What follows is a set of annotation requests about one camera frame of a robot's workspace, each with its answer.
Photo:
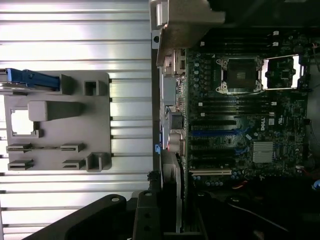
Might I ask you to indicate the blue case latch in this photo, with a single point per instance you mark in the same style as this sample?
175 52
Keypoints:
157 149

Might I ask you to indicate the silver chipset heatsink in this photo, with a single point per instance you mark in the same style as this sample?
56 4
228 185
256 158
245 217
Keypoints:
263 151

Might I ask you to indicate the black expansion slot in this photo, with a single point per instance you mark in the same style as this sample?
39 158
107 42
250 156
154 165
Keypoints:
212 123

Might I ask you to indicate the black RAM slot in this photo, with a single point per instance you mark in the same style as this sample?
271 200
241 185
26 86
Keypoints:
235 110
235 99

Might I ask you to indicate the green Dell motherboard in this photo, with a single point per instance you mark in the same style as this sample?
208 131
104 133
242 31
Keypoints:
287 117

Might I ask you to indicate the white expansion slot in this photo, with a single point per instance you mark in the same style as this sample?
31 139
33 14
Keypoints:
210 172

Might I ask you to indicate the open black PC case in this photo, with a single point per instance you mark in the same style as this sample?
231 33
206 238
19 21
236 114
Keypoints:
156 125

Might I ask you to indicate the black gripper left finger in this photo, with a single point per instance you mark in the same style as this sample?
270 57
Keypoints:
147 220

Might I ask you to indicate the grey metal case bracket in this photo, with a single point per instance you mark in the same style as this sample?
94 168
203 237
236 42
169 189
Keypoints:
185 22

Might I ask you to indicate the CPU socket with metal frame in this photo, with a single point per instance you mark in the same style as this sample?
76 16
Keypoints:
240 75

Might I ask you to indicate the open silver socket cover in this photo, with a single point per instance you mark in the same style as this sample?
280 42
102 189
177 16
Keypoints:
296 65

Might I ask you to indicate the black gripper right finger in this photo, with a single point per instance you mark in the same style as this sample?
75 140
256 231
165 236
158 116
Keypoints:
215 220

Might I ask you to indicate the grey plastic parts rack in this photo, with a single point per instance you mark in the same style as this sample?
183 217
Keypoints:
95 120

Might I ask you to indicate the blue expansion slot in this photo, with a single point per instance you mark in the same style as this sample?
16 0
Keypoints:
212 132

